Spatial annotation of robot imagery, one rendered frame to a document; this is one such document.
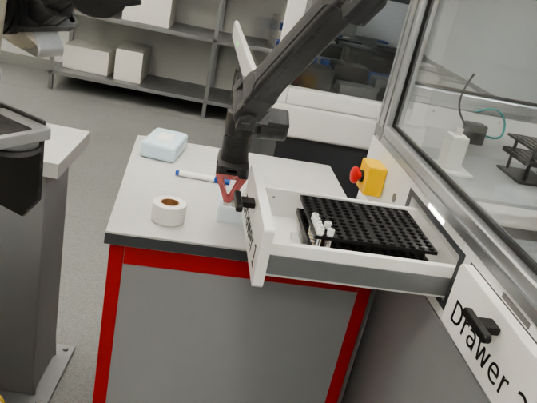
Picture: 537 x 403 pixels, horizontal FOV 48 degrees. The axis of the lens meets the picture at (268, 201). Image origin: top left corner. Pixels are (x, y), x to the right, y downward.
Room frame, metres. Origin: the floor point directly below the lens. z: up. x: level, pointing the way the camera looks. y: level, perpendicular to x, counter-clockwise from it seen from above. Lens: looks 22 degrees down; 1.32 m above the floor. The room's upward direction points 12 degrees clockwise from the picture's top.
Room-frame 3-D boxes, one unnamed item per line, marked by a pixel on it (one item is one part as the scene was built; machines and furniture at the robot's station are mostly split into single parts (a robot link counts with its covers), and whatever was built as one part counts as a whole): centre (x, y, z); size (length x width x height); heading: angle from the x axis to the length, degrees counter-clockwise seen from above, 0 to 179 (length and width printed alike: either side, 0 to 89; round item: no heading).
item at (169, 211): (1.16, 0.20, 0.78); 0.07 x 0.07 x 0.04
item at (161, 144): (1.56, 0.31, 0.78); 0.15 x 0.10 x 0.04; 178
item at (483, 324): (0.74, -0.33, 0.91); 0.07 x 0.04 x 0.01; 10
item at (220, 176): (1.22, 0.09, 0.85); 0.07 x 0.07 x 0.09; 8
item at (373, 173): (1.38, -0.22, 0.88); 0.07 x 0.05 x 0.07; 10
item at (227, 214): (1.25, 0.05, 0.78); 0.12 x 0.08 x 0.04; 99
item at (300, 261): (1.04, -0.19, 0.86); 0.40 x 0.26 x 0.06; 100
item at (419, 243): (1.03, -0.18, 0.87); 0.22 x 0.18 x 0.06; 100
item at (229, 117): (1.21, 0.09, 0.98); 0.07 x 0.06 x 0.07; 106
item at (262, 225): (1.00, 0.01, 0.87); 0.29 x 0.02 x 0.11; 10
